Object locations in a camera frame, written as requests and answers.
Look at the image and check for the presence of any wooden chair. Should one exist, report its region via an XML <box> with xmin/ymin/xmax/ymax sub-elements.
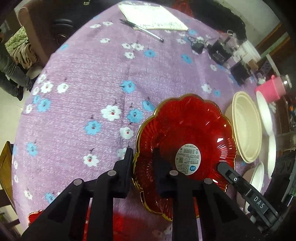
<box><xmin>0</xmin><ymin>141</ymin><xmax>22</xmax><ymax>232</ymax></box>

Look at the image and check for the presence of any cream plastic bowl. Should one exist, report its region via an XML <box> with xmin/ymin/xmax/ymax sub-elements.
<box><xmin>225</xmin><ymin>91</ymin><xmax>262</xmax><ymax>164</ymax></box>

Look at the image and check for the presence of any white foam bowl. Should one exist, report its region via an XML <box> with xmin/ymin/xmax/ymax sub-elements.
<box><xmin>256</xmin><ymin>91</ymin><xmax>274</xmax><ymax>136</ymax></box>
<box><xmin>236</xmin><ymin>161</ymin><xmax>264</xmax><ymax>214</ymax></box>
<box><xmin>267</xmin><ymin>135</ymin><xmax>276</xmax><ymax>179</ymax></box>

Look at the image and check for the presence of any black cylindrical jar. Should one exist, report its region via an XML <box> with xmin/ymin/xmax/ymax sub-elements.
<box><xmin>230</xmin><ymin>61</ymin><xmax>250</xmax><ymax>86</ymax></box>

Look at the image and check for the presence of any green patterned blanket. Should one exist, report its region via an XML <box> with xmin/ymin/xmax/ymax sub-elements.
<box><xmin>5</xmin><ymin>26</ymin><xmax>39</xmax><ymax>70</ymax></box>

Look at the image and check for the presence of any pink knit sleeve bottle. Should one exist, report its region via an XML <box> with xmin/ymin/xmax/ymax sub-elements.
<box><xmin>255</xmin><ymin>75</ymin><xmax>292</xmax><ymax>103</ymax></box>

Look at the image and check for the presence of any purple floral tablecloth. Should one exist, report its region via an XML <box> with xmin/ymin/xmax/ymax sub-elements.
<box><xmin>12</xmin><ymin>1</ymin><xmax>256</xmax><ymax>240</ymax></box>

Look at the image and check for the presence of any white plastic tub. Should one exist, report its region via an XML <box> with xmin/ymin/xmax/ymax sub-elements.
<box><xmin>238</xmin><ymin>40</ymin><xmax>261</xmax><ymax>64</ymax></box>

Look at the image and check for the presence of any brown armchair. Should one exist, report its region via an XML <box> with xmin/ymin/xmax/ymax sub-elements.
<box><xmin>18</xmin><ymin>1</ymin><xmax>57</xmax><ymax>66</ymax></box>

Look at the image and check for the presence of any silver black pen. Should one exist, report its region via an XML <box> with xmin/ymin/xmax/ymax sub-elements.
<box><xmin>120</xmin><ymin>19</ymin><xmax>164</xmax><ymax>43</ymax></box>

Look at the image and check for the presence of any small black adapter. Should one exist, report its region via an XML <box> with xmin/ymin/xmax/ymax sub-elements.
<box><xmin>187</xmin><ymin>36</ymin><xmax>205</xmax><ymax>54</ymax></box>

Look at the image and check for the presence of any black motor device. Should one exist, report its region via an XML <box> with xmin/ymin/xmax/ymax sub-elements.
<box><xmin>207</xmin><ymin>40</ymin><xmax>232</xmax><ymax>65</ymax></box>

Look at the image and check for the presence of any white paper notepad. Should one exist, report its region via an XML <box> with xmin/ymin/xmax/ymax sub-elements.
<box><xmin>118</xmin><ymin>4</ymin><xmax>188</xmax><ymax>31</ymax></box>

